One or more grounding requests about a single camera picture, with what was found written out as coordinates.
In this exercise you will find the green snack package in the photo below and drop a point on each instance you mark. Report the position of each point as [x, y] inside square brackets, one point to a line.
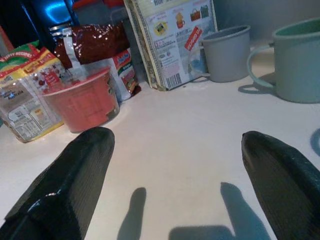
[22, 51]

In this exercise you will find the white red noodle packet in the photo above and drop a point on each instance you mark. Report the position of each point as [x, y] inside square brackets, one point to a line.
[125, 75]

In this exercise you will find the red plastic tub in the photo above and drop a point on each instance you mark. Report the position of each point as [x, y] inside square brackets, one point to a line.
[82, 105]

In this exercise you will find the grey container with red lid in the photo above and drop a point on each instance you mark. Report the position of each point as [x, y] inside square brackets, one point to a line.
[100, 13]

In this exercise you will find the pale green mug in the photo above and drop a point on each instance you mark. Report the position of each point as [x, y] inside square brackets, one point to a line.
[297, 65]

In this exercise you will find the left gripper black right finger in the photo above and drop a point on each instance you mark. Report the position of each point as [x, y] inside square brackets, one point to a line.
[285, 185]

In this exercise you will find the large printed barcode package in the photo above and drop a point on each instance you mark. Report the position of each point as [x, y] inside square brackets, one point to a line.
[170, 42]

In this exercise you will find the blue plate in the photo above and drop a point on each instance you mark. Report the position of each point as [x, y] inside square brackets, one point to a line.
[315, 141]

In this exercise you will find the grey mug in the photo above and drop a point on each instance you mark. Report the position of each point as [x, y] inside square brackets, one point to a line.
[227, 55]

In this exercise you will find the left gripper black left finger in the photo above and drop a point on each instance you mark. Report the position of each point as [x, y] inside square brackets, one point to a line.
[62, 185]

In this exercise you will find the yellow red snack package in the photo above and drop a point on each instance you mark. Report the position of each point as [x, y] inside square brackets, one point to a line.
[25, 105]

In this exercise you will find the dark red foil packet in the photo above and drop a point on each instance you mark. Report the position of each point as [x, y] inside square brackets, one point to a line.
[100, 42]

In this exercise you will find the shiny blue foil bag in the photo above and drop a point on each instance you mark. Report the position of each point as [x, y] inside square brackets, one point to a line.
[50, 12]

